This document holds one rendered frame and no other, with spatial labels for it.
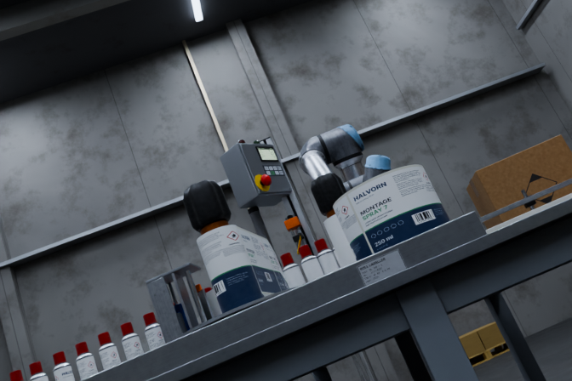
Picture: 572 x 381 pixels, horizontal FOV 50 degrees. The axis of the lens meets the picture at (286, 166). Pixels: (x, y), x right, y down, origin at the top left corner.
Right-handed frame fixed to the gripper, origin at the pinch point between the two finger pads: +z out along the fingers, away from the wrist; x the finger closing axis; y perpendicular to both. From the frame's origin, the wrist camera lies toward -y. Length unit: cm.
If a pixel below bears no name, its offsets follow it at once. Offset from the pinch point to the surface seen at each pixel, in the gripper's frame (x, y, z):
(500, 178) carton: 38, -16, -37
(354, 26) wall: -99, -849, -542
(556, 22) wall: 246, -806, -544
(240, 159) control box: -43, 1, -31
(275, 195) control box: -31.6, -5.8, -22.2
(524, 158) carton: 46, -16, -45
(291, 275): -21.6, 3.4, 3.2
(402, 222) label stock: 8, 68, -3
